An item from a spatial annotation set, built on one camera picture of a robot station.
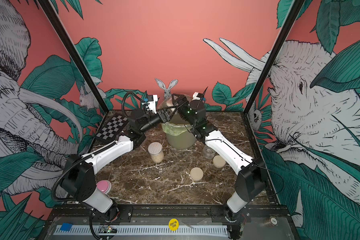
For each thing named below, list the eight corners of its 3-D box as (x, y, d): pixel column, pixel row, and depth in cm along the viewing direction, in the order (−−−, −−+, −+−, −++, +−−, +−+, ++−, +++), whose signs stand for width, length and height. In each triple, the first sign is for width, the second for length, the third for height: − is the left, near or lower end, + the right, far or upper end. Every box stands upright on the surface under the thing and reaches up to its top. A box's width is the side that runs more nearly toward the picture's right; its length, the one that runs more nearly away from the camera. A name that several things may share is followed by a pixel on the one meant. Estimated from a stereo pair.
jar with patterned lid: (150, 162, 94) (147, 153, 85) (152, 151, 99) (149, 141, 90) (163, 162, 94) (161, 153, 85) (164, 151, 99) (162, 141, 90)
